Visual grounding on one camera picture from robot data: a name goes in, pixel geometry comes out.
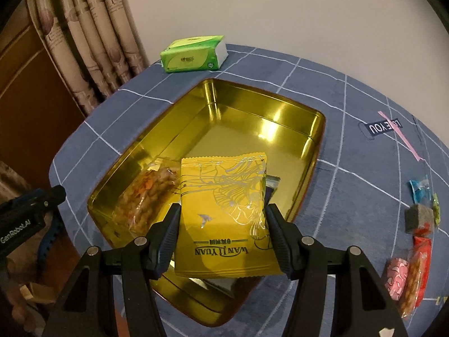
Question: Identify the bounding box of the navy and pale blue packet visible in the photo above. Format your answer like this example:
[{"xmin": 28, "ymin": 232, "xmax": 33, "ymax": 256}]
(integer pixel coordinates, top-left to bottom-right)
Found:
[{"xmin": 201, "ymin": 175, "xmax": 282, "ymax": 299}]

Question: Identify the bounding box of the blue candy wrapper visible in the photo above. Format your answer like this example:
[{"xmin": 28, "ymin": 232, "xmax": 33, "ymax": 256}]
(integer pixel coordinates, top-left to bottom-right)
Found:
[{"xmin": 408, "ymin": 177, "xmax": 432, "ymax": 205}]

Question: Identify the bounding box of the green candy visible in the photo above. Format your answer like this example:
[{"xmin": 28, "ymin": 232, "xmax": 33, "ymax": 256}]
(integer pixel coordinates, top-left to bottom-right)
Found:
[{"xmin": 431, "ymin": 193, "xmax": 442, "ymax": 227}]

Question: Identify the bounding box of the yellow snack packet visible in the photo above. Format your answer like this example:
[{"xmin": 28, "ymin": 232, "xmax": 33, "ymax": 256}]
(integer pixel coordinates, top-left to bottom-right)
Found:
[{"xmin": 174, "ymin": 152, "xmax": 285, "ymax": 278}]

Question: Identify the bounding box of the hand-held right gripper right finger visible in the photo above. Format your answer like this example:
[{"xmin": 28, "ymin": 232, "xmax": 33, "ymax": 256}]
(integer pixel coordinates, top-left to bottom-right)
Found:
[{"xmin": 265, "ymin": 204, "xmax": 409, "ymax": 337}]

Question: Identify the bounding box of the pink tape strip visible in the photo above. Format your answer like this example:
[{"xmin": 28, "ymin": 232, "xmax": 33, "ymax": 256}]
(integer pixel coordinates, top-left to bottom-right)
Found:
[{"xmin": 378, "ymin": 110, "xmax": 423, "ymax": 162}]

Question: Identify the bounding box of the grey snack block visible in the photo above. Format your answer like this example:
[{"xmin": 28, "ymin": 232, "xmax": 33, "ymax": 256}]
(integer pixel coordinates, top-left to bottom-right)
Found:
[{"xmin": 404, "ymin": 204, "xmax": 436, "ymax": 234}]

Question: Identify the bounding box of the green tissue pack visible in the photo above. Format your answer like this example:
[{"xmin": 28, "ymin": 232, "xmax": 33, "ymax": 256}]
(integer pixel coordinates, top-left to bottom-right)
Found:
[{"xmin": 160, "ymin": 35, "xmax": 229, "ymax": 74}]

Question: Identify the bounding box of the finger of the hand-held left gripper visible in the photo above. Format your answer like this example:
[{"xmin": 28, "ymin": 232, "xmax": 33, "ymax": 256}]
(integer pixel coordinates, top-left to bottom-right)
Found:
[
  {"xmin": 40, "ymin": 218, "xmax": 64, "ymax": 264},
  {"xmin": 0, "ymin": 185, "xmax": 67, "ymax": 218}
]

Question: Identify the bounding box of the pink candy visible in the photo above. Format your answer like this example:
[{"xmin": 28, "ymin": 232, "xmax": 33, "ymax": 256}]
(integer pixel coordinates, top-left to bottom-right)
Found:
[{"xmin": 386, "ymin": 257, "xmax": 410, "ymax": 300}]

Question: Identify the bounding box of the brown wooden door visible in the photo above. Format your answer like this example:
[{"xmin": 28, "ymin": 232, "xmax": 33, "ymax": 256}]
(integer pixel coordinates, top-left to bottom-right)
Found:
[{"xmin": 0, "ymin": 0, "xmax": 86, "ymax": 183}]

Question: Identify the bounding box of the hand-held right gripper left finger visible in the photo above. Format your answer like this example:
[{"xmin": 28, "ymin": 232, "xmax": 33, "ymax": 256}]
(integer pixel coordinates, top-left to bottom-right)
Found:
[{"xmin": 42, "ymin": 204, "xmax": 181, "ymax": 337}]

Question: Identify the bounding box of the clear bag of fried snacks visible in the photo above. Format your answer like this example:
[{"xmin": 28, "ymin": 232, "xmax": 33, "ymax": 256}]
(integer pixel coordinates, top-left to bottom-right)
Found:
[
  {"xmin": 396, "ymin": 249, "xmax": 427, "ymax": 318},
  {"xmin": 116, "ymin": 158, "xmax": 183, "ymax": 236}
]

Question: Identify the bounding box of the gold and maroon tin box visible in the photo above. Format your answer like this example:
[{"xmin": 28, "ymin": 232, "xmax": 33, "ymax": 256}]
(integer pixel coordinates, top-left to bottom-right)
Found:
[{"xmin": 86, "ymin": 79, "xmax": 327, "ymax": 318}]

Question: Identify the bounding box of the navy label strip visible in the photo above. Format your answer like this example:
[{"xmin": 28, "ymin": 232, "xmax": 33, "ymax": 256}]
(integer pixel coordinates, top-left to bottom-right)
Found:
[{"xmin": 358, "ymin": 119, "xmax": 404, "ymax": 141}]

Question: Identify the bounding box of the beige patterned curtain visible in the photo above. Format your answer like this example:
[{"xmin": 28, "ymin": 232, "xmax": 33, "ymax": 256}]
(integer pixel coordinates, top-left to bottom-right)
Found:
[{"xmin": 26, "ymin": 0, "xmax": 150, "ymax": 116}]

